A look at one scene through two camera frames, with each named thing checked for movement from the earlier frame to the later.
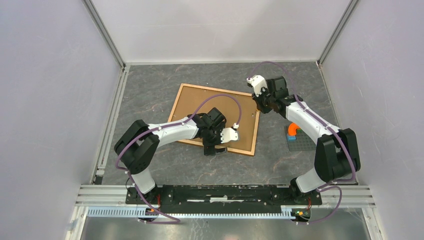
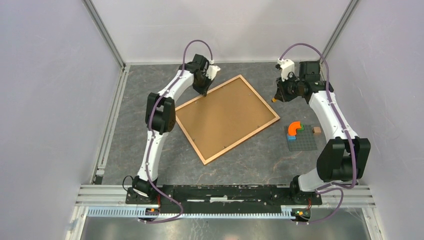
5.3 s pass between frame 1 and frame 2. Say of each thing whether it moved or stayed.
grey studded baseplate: stayed
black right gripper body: moved
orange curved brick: stayed
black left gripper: moved
